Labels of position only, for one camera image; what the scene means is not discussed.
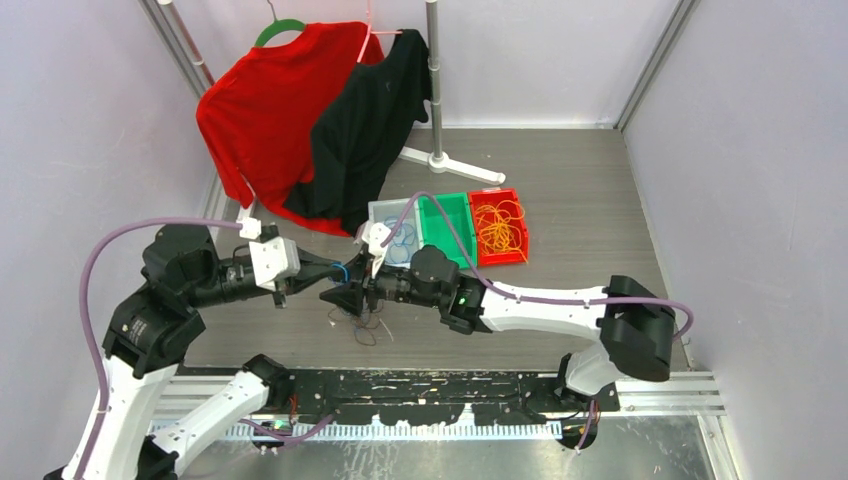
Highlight black shirt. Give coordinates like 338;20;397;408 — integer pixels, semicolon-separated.
283;29;433;235

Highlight brown cable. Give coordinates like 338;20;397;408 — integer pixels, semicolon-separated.
327;305;386;347

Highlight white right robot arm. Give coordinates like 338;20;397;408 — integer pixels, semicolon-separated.
320;245;675;411

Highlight yellow cables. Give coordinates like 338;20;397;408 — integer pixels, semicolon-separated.
473;201;528;256

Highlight red shirt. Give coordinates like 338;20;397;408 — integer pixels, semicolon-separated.
196;21;384;236

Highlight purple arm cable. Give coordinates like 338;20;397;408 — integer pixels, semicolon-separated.
380;191;694;452
69;217;246;480

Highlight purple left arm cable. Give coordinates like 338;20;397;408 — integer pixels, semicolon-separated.
69;217;246;480

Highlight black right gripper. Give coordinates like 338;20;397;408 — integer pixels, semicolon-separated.
321;249;444;316

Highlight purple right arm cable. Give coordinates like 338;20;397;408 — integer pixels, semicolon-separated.
380;191;694;452

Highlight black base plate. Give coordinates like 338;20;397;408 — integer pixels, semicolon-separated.
198;367;621;429

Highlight pink clothes hanger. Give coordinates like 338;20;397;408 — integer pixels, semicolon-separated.
356;0;402;63

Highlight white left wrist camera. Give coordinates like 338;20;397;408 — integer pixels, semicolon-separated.
237;217;297;291

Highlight green plastic bin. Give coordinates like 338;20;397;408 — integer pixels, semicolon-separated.
417;192;478;269

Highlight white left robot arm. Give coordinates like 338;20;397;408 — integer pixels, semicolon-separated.
52;221;344;479

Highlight green clothes hanger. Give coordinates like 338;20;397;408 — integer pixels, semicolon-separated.
254;0;306;48

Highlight white clothes rack stand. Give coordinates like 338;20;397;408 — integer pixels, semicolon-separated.
236;0;506;220

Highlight red plastic bin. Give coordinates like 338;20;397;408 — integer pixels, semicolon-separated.
468;188;529;267

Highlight blue cables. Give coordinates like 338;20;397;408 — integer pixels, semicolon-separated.
377;213;423;265

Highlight white plastic bin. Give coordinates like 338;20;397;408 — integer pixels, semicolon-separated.
368;198;424;267

